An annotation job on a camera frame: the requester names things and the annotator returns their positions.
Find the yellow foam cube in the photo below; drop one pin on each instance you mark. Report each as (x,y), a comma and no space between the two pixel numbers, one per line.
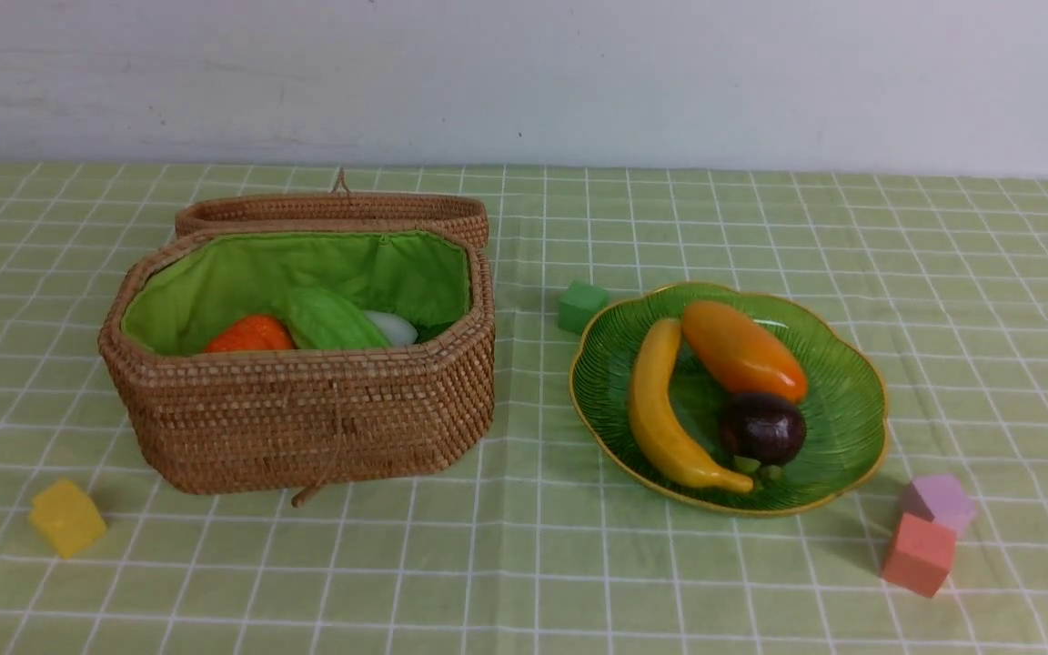
(67,518)

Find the woven rattan basket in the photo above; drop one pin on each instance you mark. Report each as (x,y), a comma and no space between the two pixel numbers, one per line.
(217,423)

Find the green checkered tablecloth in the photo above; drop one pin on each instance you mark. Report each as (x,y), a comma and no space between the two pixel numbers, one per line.
(535,543)

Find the green glass leaf plate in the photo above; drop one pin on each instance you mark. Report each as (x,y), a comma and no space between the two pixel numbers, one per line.
(846,407)

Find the orange mango toy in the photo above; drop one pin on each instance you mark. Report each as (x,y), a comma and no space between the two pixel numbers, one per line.
(741,354)

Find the purple mangosteen toy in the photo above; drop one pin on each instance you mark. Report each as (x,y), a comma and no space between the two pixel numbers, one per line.
(762,432)

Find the woven rattan basket lid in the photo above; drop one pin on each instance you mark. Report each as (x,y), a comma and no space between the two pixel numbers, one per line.
(463,217)

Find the yellow banana toy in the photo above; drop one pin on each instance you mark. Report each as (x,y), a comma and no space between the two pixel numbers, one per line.
(665,443)

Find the pink-purple foam cube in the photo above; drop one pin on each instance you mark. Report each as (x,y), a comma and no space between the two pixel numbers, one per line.
(941,499)

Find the salmon pink foam cube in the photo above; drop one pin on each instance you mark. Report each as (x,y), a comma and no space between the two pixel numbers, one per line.
(919,556)

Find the orange pumpkin toy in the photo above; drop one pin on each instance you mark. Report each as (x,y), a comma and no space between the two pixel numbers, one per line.
(258,332)

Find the green bitter gourd toy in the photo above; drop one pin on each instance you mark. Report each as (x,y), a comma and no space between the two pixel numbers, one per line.
(320,320)

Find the green foam cube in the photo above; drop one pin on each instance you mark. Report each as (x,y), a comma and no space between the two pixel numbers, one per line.
(579,304)

